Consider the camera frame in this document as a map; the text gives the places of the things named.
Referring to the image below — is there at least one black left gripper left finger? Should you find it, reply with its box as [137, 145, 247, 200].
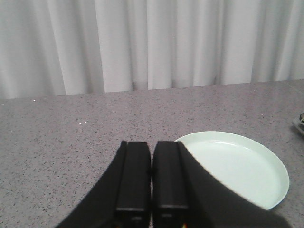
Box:
[57, 141, 151, 228]

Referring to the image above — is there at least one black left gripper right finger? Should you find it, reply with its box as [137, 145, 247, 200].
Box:
[152, 141, 289, 228]

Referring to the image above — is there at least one light green round plate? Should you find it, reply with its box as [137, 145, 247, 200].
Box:
[177, 131, 290, 209]

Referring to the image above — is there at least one white pleated curtain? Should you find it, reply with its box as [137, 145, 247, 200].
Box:
[0, 0, 304, 98]

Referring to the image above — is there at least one black silver kitchen scale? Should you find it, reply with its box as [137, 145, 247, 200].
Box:
[293, 113, 304, 136]

